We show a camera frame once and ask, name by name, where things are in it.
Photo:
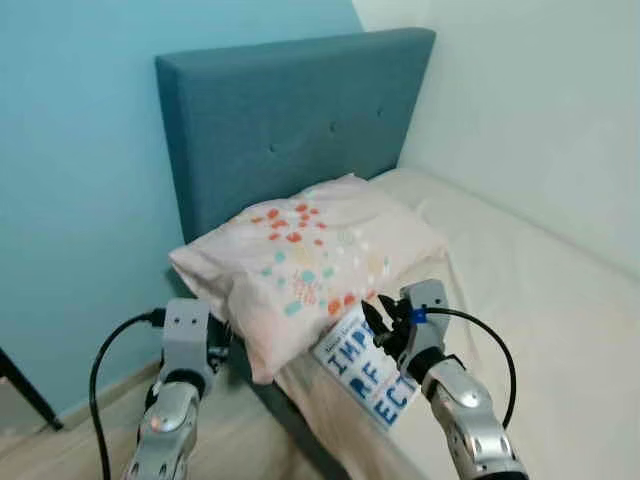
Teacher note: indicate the beige skirting board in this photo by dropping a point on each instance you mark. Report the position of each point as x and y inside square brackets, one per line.
[90, 400]

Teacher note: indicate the white book blue letters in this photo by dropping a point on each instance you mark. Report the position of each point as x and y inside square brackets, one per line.
[350, 365]

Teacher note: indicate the cream sheeted mattress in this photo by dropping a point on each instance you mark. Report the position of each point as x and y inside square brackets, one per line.
[540, 300]

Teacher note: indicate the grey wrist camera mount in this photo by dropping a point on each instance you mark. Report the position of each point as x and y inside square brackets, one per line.
[432, 335]
[186, 330]

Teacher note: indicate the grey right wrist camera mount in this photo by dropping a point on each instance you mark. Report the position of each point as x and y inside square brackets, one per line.
[432, 335]

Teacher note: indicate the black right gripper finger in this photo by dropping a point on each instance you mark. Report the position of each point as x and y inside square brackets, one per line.
[375, 320]

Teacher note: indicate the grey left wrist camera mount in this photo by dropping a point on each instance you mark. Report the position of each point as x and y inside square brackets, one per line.
[186, 330]

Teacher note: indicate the pink patterned pillow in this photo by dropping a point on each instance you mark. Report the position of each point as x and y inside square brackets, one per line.
[300, 250]

